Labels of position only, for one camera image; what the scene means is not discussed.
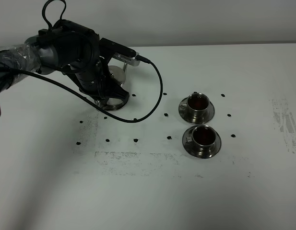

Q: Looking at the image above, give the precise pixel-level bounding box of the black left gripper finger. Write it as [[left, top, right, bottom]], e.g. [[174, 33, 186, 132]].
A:
[[99, 78, 129, 102]]

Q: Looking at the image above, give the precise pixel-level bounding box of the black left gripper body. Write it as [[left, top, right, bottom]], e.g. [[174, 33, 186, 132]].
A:
[[37, 20, 109, 98]]

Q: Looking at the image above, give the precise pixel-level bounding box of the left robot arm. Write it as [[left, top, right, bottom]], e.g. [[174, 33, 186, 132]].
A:
[[0, 20, 110, 115]]

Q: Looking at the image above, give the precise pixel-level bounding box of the stainless steel teapot saucer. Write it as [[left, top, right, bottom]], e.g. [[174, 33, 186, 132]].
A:
[[94, 97, 127, 111]]

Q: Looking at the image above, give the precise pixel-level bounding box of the far stainless steel saucer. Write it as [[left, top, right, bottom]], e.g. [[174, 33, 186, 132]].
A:
[[178, 92, 215, 125]]

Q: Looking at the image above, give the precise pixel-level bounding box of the far stainless steel teacup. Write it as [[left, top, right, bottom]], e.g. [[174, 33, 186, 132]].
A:
[[179, 92, 210, 116]]

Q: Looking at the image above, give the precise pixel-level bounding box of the stainless steel teacup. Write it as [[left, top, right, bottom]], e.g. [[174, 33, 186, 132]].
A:
[[179, 92, 210, 116], [182, 125, 216, 148]]

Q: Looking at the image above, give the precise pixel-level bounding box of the near stainless steel saucer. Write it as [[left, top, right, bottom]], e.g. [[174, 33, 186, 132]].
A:
[[182, 125, 222, 159]]

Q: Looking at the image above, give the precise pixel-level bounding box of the near stainless steel teacup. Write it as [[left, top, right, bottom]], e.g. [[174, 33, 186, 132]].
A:
[[182, 125, 216, 148]]

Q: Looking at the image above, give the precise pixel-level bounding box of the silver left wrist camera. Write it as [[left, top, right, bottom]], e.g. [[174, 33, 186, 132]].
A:
[[99, 38, 140, 67]]

